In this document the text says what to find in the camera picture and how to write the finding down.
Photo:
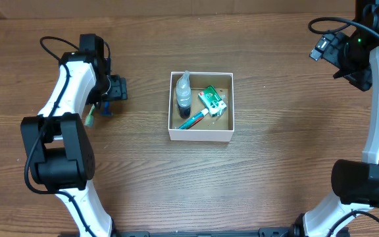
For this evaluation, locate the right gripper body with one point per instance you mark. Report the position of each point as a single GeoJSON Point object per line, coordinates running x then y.
{"type": "Point", "coordinates": [353, 61]}

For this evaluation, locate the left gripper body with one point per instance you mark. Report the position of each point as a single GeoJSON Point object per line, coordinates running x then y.
{"type": "Point", "coordinates": [118, 87]}

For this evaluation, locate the blue razor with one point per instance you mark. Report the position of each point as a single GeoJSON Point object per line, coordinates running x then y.
{"type": "Point", "coordinates": [105, 111]}

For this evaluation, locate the clear bottle dark liquid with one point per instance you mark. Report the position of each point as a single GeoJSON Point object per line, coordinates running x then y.
{"type": "Point", "coordinates": [183, 95]}

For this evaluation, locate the red green toothpaste tube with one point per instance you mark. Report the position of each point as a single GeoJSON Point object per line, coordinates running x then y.
{"type": "Point", "coordinates": [194, 120]}

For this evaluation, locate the green soap bar packet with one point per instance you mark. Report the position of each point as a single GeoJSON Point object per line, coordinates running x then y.
{"type": "Point", "coordinates": [212, 101]}

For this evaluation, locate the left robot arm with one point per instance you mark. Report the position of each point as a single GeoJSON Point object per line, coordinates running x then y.
{"type": "Point", "coordinates": [60, 160]}

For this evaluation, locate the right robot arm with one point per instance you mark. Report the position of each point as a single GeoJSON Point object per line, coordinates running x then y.
{"type": "Point", "coordinates": [355, 184]}

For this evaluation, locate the white green toothbrush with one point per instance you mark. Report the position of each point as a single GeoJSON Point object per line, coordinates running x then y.
{"type": "Point", "coordinates": [90, 117]}

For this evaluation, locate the white cardboard box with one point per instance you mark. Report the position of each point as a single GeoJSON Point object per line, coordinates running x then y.
{"type": "Point", "coordinates": [210, 129]}

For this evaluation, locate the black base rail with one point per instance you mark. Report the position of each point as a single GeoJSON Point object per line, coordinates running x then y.
{"type": "Point", "coordinates": [262, 232]}

